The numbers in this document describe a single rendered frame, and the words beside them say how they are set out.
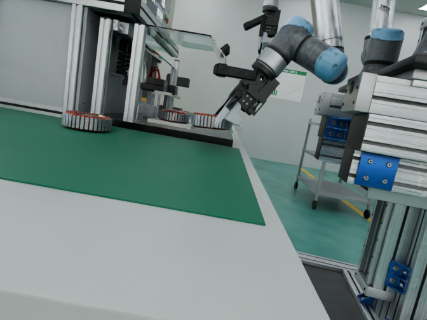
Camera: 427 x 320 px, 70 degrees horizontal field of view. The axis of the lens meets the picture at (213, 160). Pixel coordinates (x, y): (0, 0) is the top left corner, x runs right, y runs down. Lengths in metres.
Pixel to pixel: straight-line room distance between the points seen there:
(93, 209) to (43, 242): 0.07
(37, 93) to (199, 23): 5.78
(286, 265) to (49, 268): 0.15
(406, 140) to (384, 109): 0.09
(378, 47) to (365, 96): 0.59
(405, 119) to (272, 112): 5.72
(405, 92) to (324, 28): 0.29
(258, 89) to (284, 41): 0.13
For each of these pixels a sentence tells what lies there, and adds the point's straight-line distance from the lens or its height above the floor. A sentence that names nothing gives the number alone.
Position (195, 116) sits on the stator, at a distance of 0.80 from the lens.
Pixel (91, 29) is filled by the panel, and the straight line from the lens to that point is 1.05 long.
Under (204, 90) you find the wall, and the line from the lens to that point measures 6.46.
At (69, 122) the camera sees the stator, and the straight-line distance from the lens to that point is 0.77.
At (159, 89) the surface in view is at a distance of 1.10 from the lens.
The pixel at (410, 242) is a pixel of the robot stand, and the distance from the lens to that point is 1.18.
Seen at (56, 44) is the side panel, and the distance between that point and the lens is 1.04.
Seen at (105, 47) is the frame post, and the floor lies 0.97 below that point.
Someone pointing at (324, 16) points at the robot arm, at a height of 1.15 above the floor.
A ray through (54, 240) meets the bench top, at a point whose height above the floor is 0.75.
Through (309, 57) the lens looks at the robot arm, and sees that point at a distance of 0.82.
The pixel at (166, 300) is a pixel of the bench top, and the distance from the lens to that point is 0.18.
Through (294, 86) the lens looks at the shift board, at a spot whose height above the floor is 1.60.
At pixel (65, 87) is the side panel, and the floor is 0.84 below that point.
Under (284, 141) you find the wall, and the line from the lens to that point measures 6.57.
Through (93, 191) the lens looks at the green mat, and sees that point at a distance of 0.32.
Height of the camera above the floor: 0.85
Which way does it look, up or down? 9 degrees down
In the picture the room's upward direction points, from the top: 10 degrees clockwise
